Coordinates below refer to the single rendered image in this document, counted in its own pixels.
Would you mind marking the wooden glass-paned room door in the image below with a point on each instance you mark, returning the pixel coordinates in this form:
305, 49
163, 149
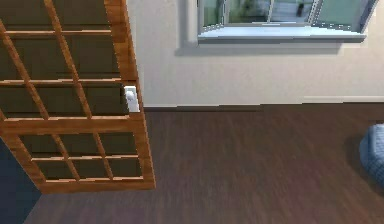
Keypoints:
132, 126

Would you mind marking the white framed window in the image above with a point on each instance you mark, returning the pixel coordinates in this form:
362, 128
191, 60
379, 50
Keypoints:
273, 20

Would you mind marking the blue cushion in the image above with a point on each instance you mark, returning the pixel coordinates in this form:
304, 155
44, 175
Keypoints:
373, 154

